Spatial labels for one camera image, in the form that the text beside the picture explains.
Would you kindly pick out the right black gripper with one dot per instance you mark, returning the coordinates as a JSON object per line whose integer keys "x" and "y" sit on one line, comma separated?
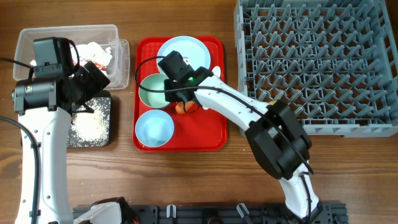
{"x": 171, "y": 94}

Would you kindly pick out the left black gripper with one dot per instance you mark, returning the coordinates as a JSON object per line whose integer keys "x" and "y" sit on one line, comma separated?
{"x": 94, "y": 81}

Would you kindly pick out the orange carrot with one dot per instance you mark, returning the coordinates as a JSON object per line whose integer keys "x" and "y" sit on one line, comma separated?
{"x": 186, "y": 107}

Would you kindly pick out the green bowl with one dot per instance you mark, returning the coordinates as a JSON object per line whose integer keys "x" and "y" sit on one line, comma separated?
{"x": 151, "y": 99}

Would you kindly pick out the red snack wrapper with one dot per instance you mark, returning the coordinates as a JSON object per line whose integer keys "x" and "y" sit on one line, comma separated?
{"x": 100, "y": 66}

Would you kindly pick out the white rice pile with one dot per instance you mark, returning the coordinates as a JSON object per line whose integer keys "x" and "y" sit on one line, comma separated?
{"x": 90, "y": 124}

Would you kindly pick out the white tissue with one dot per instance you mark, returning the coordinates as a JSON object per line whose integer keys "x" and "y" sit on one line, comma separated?
{"x": 92, "y": 52}

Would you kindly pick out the light blue bowl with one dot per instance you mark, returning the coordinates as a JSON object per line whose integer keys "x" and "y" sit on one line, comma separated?
{"x": 154, "y": 128}

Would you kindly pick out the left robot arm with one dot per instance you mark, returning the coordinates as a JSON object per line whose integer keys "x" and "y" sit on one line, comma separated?
{"x": 44, "y": 103}

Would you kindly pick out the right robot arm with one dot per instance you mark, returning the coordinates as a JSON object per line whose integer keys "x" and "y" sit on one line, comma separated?
{"x": 278, "y": 141}

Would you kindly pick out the black waste tray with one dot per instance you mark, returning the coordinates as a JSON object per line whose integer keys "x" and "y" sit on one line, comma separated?
{"x": 93, "y": 124}

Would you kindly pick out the clear plastic waste bin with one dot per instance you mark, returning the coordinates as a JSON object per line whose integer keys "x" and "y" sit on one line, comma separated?
{"x": 115, "y": 50}

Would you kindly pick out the grey dishwasher rack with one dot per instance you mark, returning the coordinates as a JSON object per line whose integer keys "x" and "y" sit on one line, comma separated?
{"x": 333, "y": 62}

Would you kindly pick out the light blue plate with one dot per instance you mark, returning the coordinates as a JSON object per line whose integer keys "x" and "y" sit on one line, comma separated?
{"x": 190, "y": 47}

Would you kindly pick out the white plastic spoon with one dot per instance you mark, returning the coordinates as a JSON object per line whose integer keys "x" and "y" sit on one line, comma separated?
{"x": 217, "y": 71}

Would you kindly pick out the red serving tray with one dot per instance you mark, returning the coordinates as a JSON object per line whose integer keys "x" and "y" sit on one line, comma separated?
{"x": 200, "y": 130}

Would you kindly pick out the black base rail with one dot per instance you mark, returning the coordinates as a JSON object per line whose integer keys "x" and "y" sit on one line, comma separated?
{"x": 326, "y": 212}

